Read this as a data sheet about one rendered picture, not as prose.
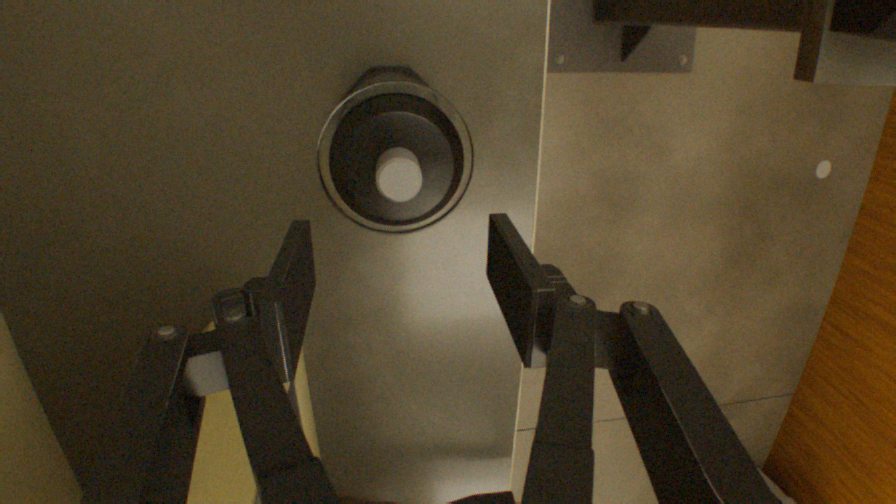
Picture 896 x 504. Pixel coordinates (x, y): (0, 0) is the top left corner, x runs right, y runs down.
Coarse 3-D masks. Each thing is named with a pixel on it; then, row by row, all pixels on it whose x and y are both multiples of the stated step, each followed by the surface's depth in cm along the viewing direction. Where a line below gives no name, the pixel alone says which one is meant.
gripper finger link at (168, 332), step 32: (160, 352) 13; (128, 384) 12; (160, 384) 12; (128, 416) 10; (160, 416) 11; (192, 416) 13; (128, 448) 10; (160, 448) 10; (192, 448) 12; (96, 480) 9; (128, 480) 9; (160, 480) 10
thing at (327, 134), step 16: (368, 80) 46; (384, 80) 41; (416, 80) 47; (352, 96) 33; (368, 96) 33; (416, 96) 33; (432, 96) 33; (336, 112) 33; (448, 112) 34; (336, 128) 33; (464, 128) 34; (320, 144) 34; (464, 144) 35; (320, 160) 34; (464, 160) 35; (320, 176) 35; (464, 176) 36; (336, 192) 35; (464, 192) 36; (336, 208) 36; (448, 208) 37; (368, 224) 36; (416, 224) 37; (432, 224) 37
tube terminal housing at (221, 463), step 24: (288, 384) 56; (216, 408) 48; (216, 432) 45; (240, 432) 45; (312, 432) 69; (216, 456) 42; (240, 456) 43; (192, 480) 40; (216, 480) 40; (240, 480) 40
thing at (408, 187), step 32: (384, 96) 33; (352, 128) 32; (384, 128) 32; (416, 128) 33; (448, 128) 34; (352, 160) 33; (384, 160) 31; (416, 160) 32; (448, 160) 34; (352, 192) 34; (384, 192) 31; (416, 192) 31; (448, 192) 35; (384, 224) 36
